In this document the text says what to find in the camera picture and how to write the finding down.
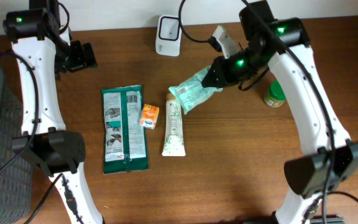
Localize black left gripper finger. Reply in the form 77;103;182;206
69;40;86;72
83;43;98;68

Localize mint green wipes packet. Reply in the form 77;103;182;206
168;65;223;114

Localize green lidded jar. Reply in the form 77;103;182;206
264;80;286;108

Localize small orange box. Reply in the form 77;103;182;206
139;104;160;129

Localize white tube with cork cap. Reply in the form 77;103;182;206
162;93;186;157

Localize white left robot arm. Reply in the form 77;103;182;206
3;1;104;223

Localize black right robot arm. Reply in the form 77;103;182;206
202;1;358;223

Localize white barcode scanner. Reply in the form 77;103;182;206
155;15;181;57

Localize grey plastic basket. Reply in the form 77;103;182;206
0;67;32;223

